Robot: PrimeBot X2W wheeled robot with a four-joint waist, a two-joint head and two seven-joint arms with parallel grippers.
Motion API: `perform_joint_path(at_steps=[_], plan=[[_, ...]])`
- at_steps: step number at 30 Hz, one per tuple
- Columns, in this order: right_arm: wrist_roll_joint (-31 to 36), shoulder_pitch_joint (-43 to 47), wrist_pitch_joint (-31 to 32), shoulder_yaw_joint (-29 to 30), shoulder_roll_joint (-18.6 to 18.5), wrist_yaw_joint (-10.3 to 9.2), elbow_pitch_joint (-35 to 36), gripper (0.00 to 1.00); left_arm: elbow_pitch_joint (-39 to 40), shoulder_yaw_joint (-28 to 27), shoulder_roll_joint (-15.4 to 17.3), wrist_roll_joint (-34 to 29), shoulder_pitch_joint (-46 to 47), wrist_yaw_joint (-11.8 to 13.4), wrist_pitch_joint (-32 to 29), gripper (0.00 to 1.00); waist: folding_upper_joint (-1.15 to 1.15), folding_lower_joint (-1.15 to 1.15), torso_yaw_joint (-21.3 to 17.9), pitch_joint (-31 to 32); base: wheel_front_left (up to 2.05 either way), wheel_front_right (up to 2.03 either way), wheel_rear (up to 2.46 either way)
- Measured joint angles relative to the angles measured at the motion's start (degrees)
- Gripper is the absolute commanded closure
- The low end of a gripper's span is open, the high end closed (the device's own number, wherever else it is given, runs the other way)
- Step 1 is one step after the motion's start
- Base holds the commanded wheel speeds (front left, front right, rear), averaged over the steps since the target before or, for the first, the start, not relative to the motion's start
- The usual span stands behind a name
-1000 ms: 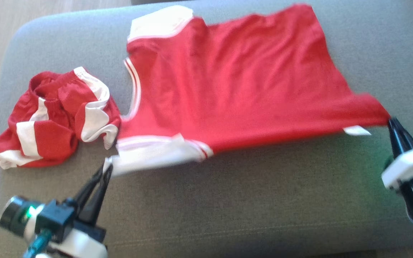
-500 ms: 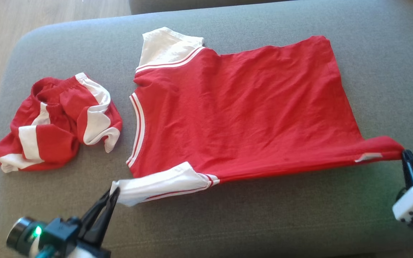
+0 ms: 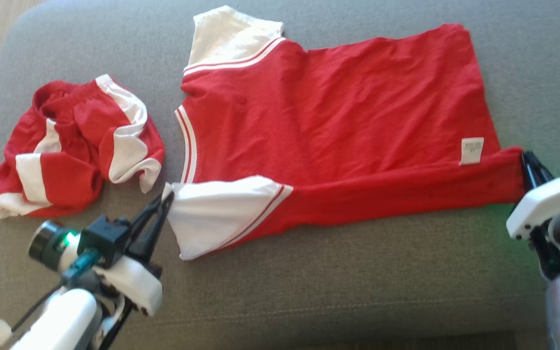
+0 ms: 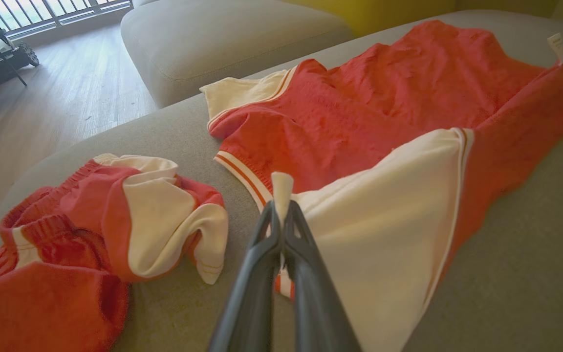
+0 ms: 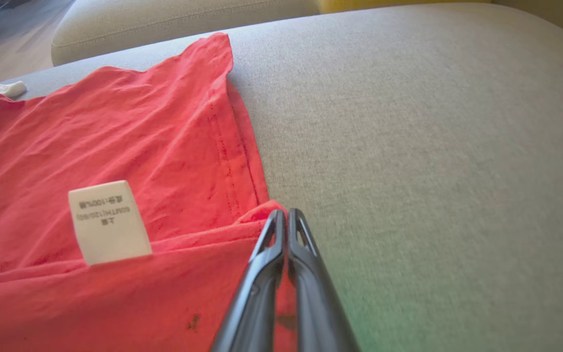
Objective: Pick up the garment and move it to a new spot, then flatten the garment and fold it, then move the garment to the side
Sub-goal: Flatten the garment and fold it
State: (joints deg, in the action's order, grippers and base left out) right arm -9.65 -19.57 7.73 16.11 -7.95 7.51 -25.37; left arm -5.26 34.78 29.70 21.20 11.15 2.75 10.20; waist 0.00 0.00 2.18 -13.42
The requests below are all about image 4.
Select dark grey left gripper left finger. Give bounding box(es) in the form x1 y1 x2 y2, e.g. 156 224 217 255
208 200 282 352

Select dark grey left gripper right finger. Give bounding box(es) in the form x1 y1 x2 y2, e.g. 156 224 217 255
281 200 363 352

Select red lettered basketball jersey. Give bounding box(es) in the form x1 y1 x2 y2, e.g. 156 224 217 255
199 20 563 352

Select red and white shorts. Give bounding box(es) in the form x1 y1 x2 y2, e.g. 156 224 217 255
0 153 229 352

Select long yellow sofa cushion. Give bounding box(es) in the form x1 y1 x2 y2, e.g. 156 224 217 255
281 0 558 37

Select grey sofa ottoman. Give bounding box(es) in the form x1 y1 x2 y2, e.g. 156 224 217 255
120 0 355 109

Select black window railing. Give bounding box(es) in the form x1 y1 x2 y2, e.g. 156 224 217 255
0 0 133 37

